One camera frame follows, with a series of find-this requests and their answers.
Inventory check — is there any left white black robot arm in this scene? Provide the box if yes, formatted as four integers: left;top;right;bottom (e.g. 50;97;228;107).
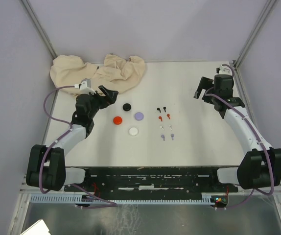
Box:
26;79;118;194

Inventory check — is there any white round charging case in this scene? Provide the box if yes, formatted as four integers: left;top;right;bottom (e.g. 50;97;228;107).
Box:
128;127;139;136

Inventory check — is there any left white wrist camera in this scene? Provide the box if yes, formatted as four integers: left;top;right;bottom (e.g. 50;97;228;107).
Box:
74;79;95;94

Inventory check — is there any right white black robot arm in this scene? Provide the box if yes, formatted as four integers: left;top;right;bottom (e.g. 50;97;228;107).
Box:
194;74;281;191

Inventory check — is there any beige crumpled cloth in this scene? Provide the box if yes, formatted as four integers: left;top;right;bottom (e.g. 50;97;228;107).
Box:
49;54;146;94

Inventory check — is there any aluminium frame rail front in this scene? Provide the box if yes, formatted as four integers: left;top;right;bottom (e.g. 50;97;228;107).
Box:
19;172;281;195

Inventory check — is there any aluminium corner post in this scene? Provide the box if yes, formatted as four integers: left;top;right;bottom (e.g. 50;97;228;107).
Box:
19;0;57;59
234;0;279;70

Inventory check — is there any red round charging case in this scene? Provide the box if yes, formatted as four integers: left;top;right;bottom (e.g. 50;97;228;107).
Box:
113;116;123;125

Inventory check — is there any grey slotted cable duct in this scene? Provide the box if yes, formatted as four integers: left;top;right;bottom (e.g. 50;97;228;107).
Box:
29;193;217;204

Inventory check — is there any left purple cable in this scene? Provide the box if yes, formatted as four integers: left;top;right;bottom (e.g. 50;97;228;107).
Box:
39;85;118;210

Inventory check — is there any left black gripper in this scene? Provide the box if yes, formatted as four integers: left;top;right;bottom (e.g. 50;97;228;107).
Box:
88;85;118;119

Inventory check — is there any control box with leds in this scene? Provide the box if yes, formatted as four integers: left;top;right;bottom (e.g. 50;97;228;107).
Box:
214;196;228;208

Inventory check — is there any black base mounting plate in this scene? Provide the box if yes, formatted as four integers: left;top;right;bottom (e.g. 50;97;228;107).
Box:
64;166;239;200

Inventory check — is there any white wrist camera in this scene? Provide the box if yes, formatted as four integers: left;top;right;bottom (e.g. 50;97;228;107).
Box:
216;64;232;75
74;79;95;94

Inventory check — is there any white sheet corner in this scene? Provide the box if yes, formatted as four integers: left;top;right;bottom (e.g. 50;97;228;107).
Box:
21;219;51;235

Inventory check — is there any purple round charging case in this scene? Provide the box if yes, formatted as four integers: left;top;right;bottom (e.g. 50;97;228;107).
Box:
134;112;144;121

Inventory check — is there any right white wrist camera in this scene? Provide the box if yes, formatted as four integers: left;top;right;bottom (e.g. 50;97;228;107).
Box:
216;64;232;75

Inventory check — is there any left aluminium corner post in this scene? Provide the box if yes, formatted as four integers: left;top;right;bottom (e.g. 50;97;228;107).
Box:
19;0;57;59

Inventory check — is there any right aluminium corner post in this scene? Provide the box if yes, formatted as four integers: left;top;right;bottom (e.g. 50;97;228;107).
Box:
234;0;279;70

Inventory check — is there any black round charging case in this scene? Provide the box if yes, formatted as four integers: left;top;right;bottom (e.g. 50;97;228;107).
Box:
122;103;131;112

